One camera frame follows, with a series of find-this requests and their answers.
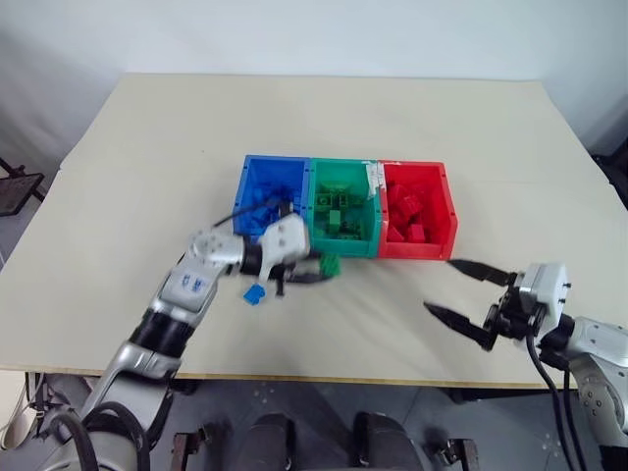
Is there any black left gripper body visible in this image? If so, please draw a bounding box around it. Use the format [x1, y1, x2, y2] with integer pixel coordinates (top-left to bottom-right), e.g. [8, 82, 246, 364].
[273, 258, 318, 298]

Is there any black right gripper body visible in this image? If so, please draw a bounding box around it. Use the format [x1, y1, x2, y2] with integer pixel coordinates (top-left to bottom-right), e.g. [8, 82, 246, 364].
[482, 283, 546, 344]

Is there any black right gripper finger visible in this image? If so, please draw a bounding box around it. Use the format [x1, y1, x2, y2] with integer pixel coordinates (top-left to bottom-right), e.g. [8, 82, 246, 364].
[423, 301, 497, 353]
[447, 258, 518, 289]

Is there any blue toy block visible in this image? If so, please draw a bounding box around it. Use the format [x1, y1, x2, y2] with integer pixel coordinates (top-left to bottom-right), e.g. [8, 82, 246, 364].
[247, 184, 277, 207]
[240, 283, 267, 308]

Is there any green plastic bin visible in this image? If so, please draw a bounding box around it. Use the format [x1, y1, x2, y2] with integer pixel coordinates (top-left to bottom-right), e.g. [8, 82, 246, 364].
[304, 157, 385, 260]

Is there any blue plastic bin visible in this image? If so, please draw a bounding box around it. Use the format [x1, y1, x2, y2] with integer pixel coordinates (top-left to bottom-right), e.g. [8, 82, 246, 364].
[231, 154, 314, 242]

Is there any white torn label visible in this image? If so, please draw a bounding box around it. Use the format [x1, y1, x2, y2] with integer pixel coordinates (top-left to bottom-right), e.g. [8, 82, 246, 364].
[361, 159, 386, 201]

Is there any red plastic bin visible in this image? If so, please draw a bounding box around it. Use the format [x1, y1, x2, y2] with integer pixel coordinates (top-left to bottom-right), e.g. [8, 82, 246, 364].
[376, 160, 459, 261]

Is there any dark rounded shape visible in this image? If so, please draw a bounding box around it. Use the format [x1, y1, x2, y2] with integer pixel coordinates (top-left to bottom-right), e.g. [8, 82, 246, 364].
[351, 410, 409, 471]
[243, 413, 299, 471]

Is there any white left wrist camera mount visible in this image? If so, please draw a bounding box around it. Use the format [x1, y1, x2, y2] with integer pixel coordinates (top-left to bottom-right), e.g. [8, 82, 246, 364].
[258, 213, 312, 287]

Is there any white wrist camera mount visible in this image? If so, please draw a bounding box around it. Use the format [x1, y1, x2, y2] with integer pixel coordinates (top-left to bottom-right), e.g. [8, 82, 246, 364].
[258, 213, 312, 287]
[516, 261, 573, 336]

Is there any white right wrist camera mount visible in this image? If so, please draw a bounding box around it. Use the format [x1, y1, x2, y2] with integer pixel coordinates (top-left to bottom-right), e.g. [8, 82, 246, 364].
[516, 261, 573, 336]

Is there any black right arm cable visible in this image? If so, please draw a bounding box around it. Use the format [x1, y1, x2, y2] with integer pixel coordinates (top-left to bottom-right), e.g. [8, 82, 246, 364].
[525, 328, 590, 471]

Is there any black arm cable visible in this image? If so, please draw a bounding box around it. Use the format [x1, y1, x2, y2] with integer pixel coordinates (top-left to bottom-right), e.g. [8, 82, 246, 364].
[211, 195, 295, 230]
[525, 328, 590, 471]

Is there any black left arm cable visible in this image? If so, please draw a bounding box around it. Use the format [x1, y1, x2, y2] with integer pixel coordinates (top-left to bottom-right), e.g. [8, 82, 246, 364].
[211, 195, 295, 230]

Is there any dark brown metal bracket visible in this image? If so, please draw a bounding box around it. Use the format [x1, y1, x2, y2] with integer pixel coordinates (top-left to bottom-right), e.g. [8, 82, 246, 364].
[172, 420, 233, 471]
[425, 430, 480, 471]

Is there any dark object at wall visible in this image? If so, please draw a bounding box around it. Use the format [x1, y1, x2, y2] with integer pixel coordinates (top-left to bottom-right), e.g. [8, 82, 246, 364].
[590, 150, 628, 210]

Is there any black shoulder cable loop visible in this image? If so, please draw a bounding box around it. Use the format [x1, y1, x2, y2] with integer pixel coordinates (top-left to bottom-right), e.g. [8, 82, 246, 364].
[46, 401, 151, 471]

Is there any black metal frame stand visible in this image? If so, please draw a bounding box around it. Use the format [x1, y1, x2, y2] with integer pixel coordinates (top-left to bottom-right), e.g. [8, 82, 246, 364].
[0, 155, 48, 220]

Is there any white cable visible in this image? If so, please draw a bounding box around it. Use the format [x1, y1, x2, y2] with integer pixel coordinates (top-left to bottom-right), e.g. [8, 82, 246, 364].
[0, 377, 35, 450]

